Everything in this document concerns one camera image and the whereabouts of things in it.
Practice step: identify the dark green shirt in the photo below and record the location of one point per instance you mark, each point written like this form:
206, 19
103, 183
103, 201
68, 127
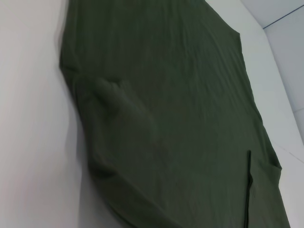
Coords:
166, 118

